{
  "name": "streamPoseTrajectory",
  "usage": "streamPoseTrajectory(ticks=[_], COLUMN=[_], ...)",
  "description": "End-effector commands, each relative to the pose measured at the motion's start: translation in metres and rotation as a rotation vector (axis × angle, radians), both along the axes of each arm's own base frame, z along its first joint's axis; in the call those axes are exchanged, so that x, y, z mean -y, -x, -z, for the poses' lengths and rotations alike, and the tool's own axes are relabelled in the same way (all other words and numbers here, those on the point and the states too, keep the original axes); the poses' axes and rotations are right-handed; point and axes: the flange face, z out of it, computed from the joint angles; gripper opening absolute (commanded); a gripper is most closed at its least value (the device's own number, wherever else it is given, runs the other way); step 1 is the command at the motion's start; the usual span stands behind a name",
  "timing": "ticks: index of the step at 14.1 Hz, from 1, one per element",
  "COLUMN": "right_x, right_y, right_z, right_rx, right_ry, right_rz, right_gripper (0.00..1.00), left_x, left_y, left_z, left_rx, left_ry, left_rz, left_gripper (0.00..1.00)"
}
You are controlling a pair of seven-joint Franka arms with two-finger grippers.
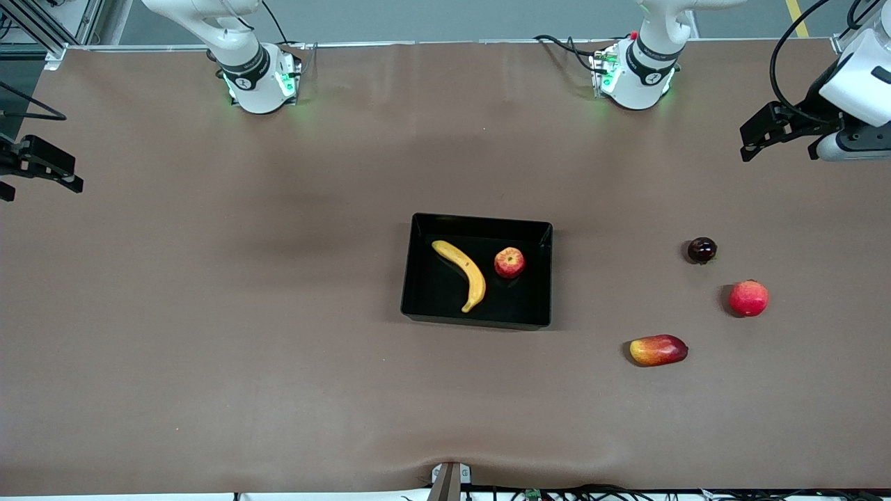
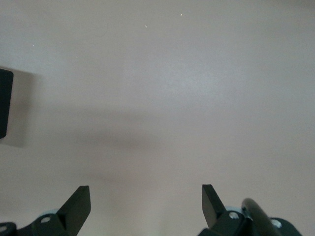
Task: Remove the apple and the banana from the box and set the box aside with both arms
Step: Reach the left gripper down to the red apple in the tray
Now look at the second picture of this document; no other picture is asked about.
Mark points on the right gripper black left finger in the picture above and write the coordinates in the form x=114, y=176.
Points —
x=73, y=211

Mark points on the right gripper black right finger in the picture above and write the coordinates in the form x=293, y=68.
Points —
x=211, y=209

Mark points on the black rectangular plastic box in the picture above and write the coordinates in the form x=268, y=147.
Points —
x=5, y=103

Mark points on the brown table mat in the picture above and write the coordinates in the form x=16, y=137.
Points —
x=157, y=98

